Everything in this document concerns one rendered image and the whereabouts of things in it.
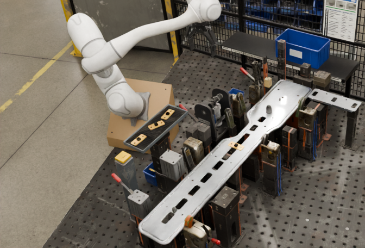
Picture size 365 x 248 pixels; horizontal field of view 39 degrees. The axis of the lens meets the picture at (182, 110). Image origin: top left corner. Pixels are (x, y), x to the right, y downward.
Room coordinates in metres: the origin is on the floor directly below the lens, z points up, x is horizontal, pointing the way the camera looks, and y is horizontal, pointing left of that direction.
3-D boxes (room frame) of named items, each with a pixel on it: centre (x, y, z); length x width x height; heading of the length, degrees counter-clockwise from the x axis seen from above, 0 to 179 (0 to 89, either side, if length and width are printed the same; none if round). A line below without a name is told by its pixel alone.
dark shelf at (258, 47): (2.84, -0.72, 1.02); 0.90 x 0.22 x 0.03; 47
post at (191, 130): (2.12, -0.03, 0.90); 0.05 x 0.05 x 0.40; 47
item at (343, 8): (2.72, -1.02, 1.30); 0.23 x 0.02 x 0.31; 47
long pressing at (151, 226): (2.02, -0.25, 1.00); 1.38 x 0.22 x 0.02; 137
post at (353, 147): (2.24, -0.96, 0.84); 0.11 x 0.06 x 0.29; 47
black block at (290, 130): (2.12, -0.57, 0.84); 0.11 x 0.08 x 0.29; 47
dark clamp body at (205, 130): (2.15, -0.09, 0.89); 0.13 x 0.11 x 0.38; 47
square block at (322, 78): (2.49, -0.86, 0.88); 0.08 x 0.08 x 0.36; 47
